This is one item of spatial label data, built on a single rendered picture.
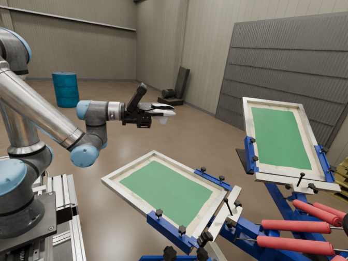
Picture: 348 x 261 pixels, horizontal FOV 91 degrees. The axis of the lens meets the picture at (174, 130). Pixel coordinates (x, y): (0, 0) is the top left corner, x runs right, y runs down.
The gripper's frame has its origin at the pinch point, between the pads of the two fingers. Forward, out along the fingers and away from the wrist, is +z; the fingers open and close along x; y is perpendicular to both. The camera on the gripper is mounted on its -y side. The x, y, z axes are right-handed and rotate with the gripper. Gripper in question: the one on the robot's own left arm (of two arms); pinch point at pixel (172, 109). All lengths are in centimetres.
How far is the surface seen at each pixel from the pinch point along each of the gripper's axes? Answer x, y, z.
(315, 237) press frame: 26, 62, 86
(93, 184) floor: -124, 186, -81
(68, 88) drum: -489, 174, -240
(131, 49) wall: -1142, 134, -91
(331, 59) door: -240, -11, 342
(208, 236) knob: 27, 48, 18
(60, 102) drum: -481, 220, -266
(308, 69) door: -266, 15, 329
